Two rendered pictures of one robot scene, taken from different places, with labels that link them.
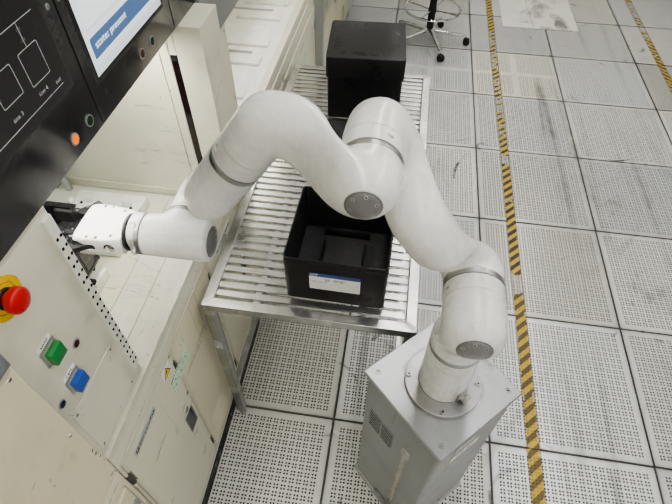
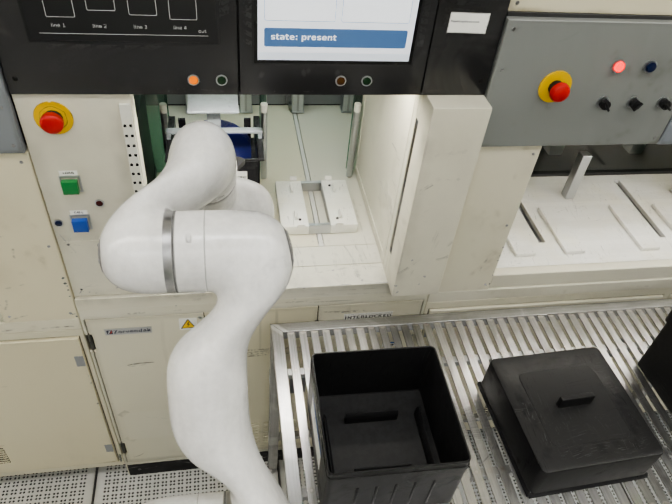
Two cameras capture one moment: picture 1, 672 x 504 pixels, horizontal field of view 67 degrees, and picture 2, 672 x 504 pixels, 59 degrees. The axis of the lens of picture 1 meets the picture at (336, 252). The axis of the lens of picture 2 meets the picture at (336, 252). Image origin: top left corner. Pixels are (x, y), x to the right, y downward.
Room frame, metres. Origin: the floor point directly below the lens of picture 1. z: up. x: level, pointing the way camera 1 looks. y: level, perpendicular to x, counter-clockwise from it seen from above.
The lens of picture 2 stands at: (0.56, -0.60, 1.96)
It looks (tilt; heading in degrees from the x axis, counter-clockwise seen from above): 43 degrees down; 68
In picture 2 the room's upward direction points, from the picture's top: 7 degrees clockwise
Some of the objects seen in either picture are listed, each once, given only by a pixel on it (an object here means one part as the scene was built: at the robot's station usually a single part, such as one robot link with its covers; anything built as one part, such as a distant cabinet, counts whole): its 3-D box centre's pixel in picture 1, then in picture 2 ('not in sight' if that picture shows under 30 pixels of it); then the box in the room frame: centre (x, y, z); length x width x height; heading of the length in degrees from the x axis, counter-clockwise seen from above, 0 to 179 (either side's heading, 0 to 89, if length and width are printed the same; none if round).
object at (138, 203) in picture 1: (99, 220); (315, 204); (0.98, 0.67, 0.89); 0.22 x 0.21 x 0.04; 82
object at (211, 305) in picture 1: (339, 236); (506, 476); (1.39, -0.01, 0.38); 1.30 x 0.60 x 0.76; 172
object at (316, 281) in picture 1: (342, 245); (380, 426); (0.94, -0.02, 0.85); 0.28 x 0.28 x 0.17; 81
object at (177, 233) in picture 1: (181, 236); not in sight; (0.66, 0.31, 1.19); 0.13 x 0.09 x 0.08; 82
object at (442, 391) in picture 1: (448, 363); not in sight; (0.57, -0.27, 0.85); 0.19 x 0.19 x 0.18
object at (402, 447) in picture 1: (421, 437); not in sight; (0.57, -0.27, 0.38); 0.28 x 0.28 x 0.76; 37
